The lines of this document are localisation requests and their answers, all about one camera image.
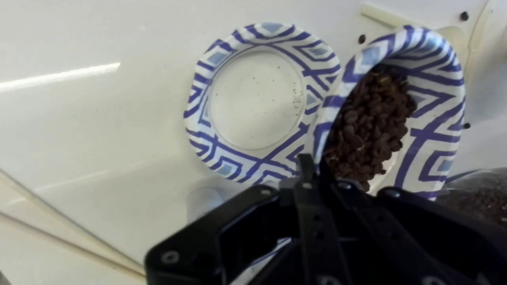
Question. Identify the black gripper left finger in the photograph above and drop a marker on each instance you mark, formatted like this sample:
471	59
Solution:
310	211

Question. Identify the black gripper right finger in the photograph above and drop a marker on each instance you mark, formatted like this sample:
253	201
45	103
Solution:
365	231

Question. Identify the coffee beans pile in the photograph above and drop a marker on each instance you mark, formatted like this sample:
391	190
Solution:
370	127

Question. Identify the blue patterned paper bowl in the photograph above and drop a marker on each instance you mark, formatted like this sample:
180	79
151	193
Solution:
254	100
433	120

